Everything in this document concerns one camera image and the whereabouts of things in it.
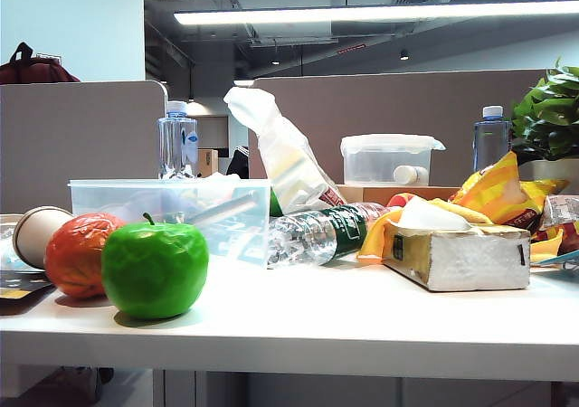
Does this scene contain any brown cardboard box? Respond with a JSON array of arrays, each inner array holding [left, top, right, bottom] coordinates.
[[336, 184, 461, 207]]

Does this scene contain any small cardboard box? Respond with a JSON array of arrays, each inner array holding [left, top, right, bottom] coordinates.
[[197, 148, 220, 179]]

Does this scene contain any transparent plastic storage box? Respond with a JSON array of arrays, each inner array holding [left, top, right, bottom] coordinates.
[[67, 178, 273, 270]]

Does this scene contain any white yellow tissue box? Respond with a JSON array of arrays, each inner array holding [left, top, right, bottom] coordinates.
[[382, 223, 532, 293]]

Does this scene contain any white plastic bag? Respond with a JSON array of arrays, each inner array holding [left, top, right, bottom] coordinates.
[[223, 86, 346, 216]]

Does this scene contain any crushed water bottle green label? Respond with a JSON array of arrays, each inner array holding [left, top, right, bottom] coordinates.
[[266, 202, 404, 270]]

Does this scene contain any black office chair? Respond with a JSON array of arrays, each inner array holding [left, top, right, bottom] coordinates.
[[225, 148, 252, 180]]

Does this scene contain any lidded clear plastic container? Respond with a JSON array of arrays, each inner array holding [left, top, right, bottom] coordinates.
[[340, 134, 447, 188]]

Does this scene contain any orange red toy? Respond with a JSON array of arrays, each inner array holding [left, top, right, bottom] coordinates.
[[386, 192, 416, 208]]

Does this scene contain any small white bottle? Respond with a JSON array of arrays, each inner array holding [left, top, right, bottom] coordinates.
[[393, 165, 431, 186]]

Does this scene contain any clear water bottle blue label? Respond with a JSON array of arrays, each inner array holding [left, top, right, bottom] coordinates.
[[157, 100, 200, 181]]

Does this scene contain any brown desk partition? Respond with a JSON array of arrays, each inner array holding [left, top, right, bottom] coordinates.
[[247, 69, 561, 187]]

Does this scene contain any white tissue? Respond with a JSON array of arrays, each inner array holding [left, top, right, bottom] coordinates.
[[389, 196, 471, 233]]

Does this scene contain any green plastic apple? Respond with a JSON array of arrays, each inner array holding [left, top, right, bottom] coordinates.
[[100, 212, 211, 321]]

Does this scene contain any long ceiling light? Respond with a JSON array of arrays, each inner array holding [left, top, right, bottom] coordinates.
[[173, 0, 579, 26]]

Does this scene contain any blue tinted water bottle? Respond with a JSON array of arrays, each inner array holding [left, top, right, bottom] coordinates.
[[472, 105, 514, 174]]

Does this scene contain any yellow snack bag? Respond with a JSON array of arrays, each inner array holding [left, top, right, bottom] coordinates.
[[451, 150, 571, 232]]

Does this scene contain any grey desk partition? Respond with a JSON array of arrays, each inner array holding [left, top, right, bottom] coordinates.
[[0, 80, 170, 216]]

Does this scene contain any orange plastic fruit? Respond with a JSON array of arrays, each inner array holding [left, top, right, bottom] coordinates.
[[43, 212, 128, 300]]

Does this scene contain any white paper cup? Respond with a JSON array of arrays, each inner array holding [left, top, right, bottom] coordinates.
[[12, 205, 74, 270]]

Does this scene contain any white plant pot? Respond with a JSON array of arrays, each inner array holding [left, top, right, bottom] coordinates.
[[517, 156, 579, 184]]

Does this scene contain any green leafy plant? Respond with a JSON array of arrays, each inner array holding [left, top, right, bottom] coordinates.
[[510, 57, 579, 164]]

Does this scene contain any silver printed snack packet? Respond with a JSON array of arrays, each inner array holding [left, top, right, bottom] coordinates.
[[539, 194, 579, 232]]

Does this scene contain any dark red backpack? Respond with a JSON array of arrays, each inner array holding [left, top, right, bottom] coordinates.
[[0, 42, 82, 86]]

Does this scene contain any black flat packet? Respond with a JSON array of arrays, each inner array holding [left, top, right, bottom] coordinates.
[[0, 268, 58, 305]]

